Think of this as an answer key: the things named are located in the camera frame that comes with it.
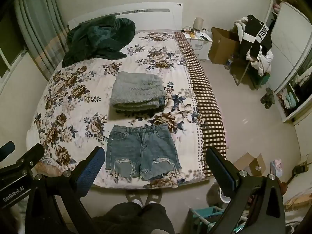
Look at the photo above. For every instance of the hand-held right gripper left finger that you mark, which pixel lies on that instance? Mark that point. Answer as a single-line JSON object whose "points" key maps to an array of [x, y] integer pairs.
{"points": [[89, 171]]}

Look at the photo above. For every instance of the ripped blue denim shorts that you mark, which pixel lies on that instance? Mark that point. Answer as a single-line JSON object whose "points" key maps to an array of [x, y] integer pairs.
{"points": [[143, 148]]}

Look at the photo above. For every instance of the person's leg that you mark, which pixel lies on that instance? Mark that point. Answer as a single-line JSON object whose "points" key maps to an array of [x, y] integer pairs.
{"points": [[119, 218], [158, 218]]}

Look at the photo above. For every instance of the phone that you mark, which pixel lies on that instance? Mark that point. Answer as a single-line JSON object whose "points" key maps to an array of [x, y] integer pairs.
{"points": [[204, 37]]}

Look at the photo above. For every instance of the person's left leg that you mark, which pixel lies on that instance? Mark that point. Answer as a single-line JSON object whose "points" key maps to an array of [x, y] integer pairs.
{"points": [[119, 218]]}

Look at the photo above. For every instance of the beige cylinder lamp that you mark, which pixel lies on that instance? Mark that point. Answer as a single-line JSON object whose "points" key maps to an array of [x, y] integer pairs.
{"points": [[199, 24]]}

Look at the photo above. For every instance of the bed with floral sheet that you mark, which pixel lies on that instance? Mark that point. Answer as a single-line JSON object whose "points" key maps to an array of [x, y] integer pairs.
{"points": [[80, 97]]}

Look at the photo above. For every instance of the striped curtain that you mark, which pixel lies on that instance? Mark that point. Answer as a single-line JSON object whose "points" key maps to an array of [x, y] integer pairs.
{"points": [[41, 29]]}

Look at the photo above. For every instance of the folded grey fluffy blanket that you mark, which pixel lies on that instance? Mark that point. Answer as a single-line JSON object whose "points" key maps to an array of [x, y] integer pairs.
{"points": [[137, 91]]}

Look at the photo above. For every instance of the large cardboard box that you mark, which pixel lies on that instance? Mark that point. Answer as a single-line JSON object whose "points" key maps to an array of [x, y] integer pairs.
{"points": [[220, 45]]}

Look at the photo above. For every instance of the white garment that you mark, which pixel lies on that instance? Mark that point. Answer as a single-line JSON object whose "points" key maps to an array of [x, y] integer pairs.
{"points": [[264, 63]]}

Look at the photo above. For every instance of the small open cardboard box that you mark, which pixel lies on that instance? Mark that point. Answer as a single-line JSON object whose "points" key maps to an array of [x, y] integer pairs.
{"points": [[251, 165]]}

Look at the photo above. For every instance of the white nightstand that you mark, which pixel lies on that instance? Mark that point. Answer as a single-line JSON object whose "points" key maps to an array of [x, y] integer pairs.
{"points": [[198, 46]]}

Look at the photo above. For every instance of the brown checked bed cover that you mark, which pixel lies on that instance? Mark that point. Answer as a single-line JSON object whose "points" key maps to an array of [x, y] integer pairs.
{"points": [[207, 107]]}

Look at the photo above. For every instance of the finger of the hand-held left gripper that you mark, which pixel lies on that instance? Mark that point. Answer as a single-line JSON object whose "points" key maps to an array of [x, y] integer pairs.
{"points": [[31, 156], [7, 150]]}

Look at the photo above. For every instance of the dark green crumpled blanket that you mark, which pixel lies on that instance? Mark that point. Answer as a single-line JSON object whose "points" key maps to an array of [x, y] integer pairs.
{"points": [[97, 39]]}

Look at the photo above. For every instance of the person's right leg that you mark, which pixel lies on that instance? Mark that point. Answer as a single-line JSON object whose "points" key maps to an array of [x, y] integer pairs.
{"points": [[158, 218]]}

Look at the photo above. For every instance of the green plush slippers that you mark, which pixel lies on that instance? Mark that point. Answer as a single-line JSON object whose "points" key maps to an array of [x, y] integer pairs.
{"points": [[267, 98]]}

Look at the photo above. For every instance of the pink tissue pack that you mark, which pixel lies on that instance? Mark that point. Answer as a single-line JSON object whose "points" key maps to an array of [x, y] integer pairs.
{"points": [[276, 168]]}

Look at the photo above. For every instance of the white wardrobe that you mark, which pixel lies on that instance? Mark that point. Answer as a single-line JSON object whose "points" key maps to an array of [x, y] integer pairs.
{"points": [[290, 48]]}

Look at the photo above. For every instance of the person's right slipper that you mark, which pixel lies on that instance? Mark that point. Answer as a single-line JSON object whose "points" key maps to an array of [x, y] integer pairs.
{"points": [[154, 197]]}

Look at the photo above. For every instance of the person's left slipper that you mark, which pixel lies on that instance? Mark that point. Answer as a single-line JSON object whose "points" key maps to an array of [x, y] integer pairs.
{"points": [[133, 198]]}

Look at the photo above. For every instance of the black and white jacket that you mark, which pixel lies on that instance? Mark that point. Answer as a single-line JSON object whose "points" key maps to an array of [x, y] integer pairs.
{"points": [[258, 35]]}

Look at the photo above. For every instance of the person's slipper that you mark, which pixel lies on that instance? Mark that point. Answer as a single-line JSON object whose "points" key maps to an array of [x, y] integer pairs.
{"points": [[133, 198], [154, 197]]}

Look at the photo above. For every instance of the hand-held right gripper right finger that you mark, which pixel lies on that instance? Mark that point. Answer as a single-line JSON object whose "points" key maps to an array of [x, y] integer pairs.
{"points": [[222, 173]]}

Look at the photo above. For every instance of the plastic water bottle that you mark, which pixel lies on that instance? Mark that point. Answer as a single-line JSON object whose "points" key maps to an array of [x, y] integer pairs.
{"points": [[229, 62]]}

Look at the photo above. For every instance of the chair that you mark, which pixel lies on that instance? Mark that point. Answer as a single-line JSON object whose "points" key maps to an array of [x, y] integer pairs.
{"points": [[243, 73]]}

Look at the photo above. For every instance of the window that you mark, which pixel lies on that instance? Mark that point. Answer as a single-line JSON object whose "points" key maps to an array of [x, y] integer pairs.
{"points": [[9, 61]]}

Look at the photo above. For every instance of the white round appliance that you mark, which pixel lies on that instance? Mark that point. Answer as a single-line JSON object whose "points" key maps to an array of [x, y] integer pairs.
{"points": [[224, 197]]}

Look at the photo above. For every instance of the white headboard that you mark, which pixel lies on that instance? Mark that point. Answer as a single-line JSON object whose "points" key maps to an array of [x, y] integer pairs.
{"points": [[146, 11]]}

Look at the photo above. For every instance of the teal storage rack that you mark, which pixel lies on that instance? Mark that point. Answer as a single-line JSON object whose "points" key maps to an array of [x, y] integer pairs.
{"points": [[209, 218]]}

